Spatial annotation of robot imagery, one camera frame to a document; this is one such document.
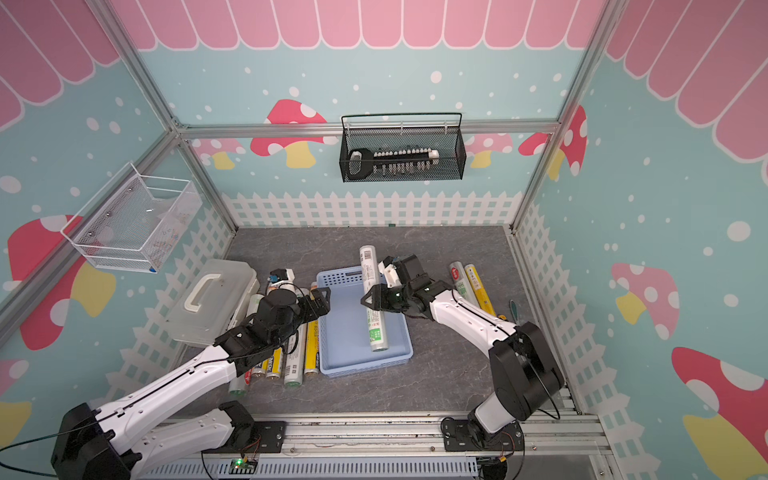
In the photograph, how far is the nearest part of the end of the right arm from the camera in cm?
63

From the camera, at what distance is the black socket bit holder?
35.0 inches

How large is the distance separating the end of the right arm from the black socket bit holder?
1.15ft
